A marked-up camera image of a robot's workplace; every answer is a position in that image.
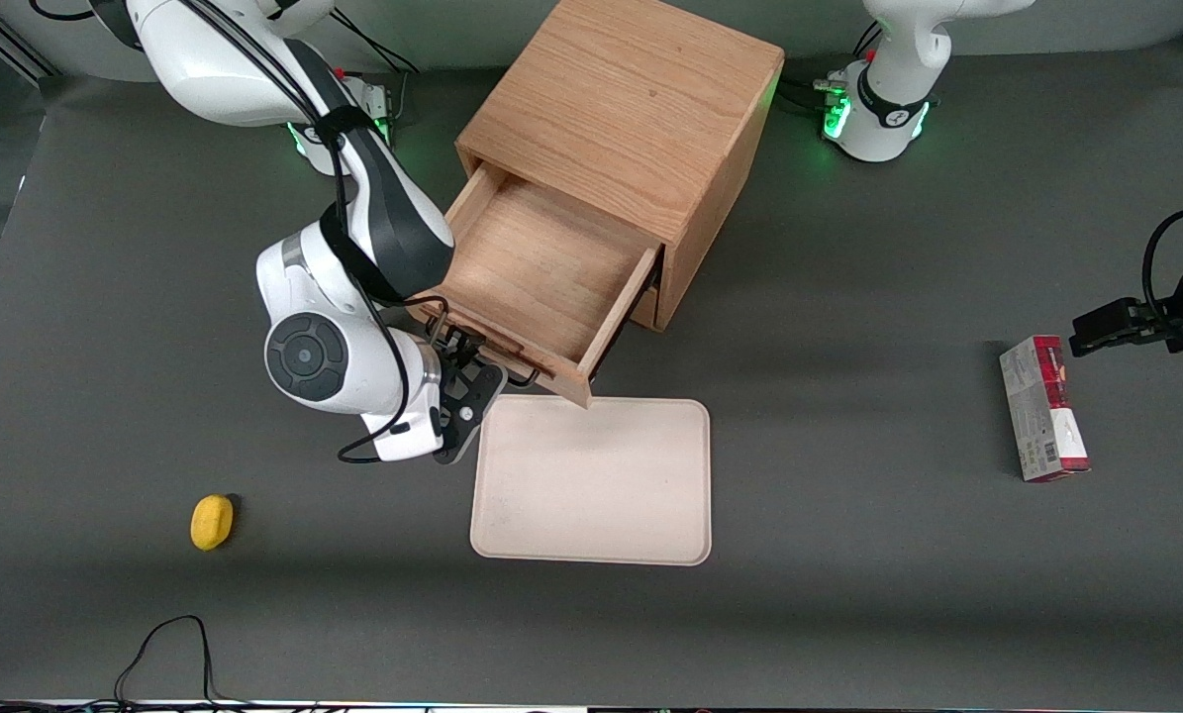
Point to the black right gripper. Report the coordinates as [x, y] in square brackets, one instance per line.
[460, 349]

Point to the wooden drawer with box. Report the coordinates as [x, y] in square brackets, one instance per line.
[542, 267]

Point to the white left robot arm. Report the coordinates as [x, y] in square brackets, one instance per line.
[888, 99]

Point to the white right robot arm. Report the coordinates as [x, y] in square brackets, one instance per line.
[205, 59]

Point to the wooden drawer cabinet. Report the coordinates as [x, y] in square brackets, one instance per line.
[631, 99]

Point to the red plaid cardboard box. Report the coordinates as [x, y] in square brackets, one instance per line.
[1041, 411]

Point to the cream rectangular tray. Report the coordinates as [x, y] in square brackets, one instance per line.
[591, 485]

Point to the yellow lemon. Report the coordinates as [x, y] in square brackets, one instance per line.
[212, 522]

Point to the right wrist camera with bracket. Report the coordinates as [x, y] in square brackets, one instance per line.
[472, 416]

